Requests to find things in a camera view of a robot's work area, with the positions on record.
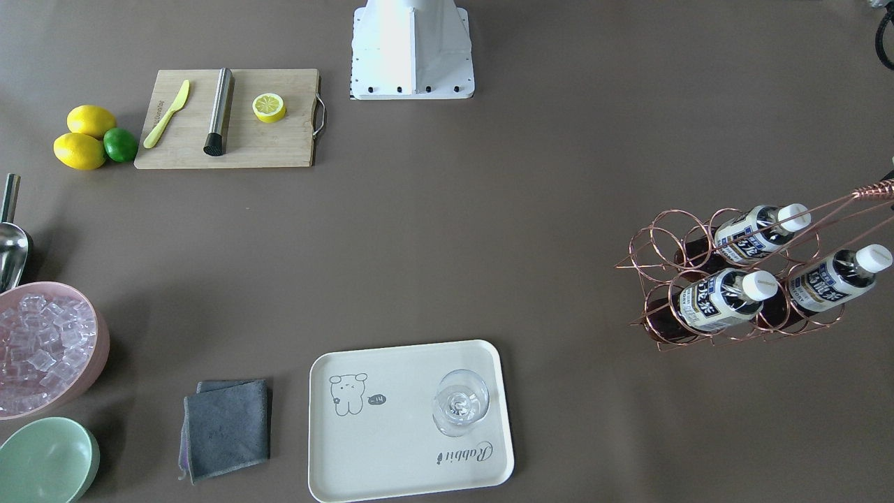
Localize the copper wire bottle basket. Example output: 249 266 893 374
617 176 892 348

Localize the tea bottle front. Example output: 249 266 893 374
644 268 779 344

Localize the tea bottle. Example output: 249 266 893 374
756 243 892 329
644 268 779 344
674 203 813 274

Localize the tea bottle back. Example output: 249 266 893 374
674 203 813 274

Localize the tea bottle middle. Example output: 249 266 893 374
756 243 892 329

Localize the clear wine glass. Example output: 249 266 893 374
432 369 490 437

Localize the cream rectangular tray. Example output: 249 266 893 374
307 340 515 502

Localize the wooden cutting board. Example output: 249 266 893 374
134 68 325 170

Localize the half lemon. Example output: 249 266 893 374
251 92 286 124

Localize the steel muddler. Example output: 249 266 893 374
203 68 234 156

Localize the grey folded cloth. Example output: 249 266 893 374
178 379 272 485

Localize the yellow plastic knife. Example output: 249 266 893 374
142 80 191 149

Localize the green lime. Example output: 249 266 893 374
102 127 140 163

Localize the yellow lemon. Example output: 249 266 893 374
53 133 106 170
65 104 117 140

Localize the pink bowl with ice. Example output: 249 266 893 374
1 282 110 421

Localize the metal ice scoop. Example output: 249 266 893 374
1 174 31 293

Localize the green bowl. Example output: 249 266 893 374
1 417 100 502

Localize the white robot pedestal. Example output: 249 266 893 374
349 1 476 100

